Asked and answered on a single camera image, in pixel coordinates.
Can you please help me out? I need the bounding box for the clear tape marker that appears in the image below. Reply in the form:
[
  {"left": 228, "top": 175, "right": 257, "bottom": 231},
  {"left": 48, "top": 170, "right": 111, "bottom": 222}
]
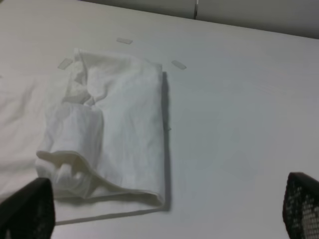
[
  {"left": 58, "top": 58, "right": 73, "bottom": 70},
  {"left": 117, "top": 38, "right": 133, "bottom": 44},
  {"left": 171, "top": 60, "right": 187, "bottom": 70}
]

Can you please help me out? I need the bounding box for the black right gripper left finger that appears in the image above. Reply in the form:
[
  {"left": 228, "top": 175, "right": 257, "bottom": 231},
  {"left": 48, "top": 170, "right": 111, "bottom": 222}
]
[{"left": 0, "top": 178, "right": 55, "bottom": 239}]

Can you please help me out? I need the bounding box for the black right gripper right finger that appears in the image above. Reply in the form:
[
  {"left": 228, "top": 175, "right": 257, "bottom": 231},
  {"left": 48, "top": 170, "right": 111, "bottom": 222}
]
[{"left": 282, "top": 172, "right": 319, "bottom": 239}]

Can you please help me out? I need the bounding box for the clear tape marker upper right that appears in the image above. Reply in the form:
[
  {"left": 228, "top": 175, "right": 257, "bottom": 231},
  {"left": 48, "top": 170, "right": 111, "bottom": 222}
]
[{"left": 171, "top": 60, "right": 187, "bottom": 70}]

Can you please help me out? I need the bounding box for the white short sleeve shirt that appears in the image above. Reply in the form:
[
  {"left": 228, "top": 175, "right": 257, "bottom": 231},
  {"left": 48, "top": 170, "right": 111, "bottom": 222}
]
[{"left": 0, "top": 49, "right": 166, "bottom": 224}]

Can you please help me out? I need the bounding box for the clear tape marker top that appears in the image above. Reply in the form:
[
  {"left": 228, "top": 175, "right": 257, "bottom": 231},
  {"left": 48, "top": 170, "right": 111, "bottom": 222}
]
[{"left": 117, "top": 38, "right": 133, "bottom": 44}]

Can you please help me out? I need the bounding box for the clear tape marker centre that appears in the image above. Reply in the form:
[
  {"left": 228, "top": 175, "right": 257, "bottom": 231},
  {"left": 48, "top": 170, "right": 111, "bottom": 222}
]
[{"left": 58, "top": 58, "right": 73, "bottom": 70}]

